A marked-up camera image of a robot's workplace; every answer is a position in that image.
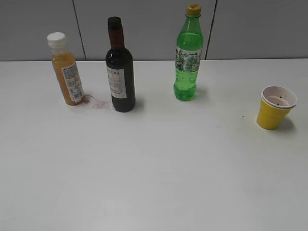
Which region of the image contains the dark red wine bottle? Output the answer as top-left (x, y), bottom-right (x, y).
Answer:
top-left (105, 16), bottom-right (136, 112)

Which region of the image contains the yellow paper cup white inside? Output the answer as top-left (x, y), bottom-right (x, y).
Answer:
top-left (257, 86), bottom-right (298, 130)

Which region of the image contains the green soda bottle yellow cap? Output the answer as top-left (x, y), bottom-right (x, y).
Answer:
top-left (173, 3), bottom-right (204, 101)

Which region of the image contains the orange juice bottle white cap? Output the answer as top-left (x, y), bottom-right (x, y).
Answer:
top-left (47, 32), bottom-right (85, 105)

